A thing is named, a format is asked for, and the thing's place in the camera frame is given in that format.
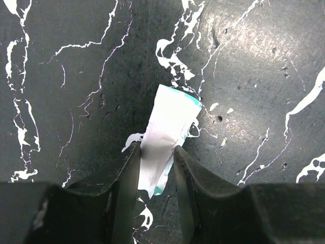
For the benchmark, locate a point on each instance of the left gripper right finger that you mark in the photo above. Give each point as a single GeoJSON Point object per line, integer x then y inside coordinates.
{"type": "Point", "coordinates": [213, 210]}

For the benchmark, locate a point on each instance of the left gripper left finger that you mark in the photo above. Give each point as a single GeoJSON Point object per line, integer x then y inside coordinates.
{"type": "Point", "coordinates": [96, 209]}

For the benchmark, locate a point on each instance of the white green sachet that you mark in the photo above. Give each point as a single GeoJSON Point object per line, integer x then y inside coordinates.
{"type": "Point", "coordinates": [171, 118]}

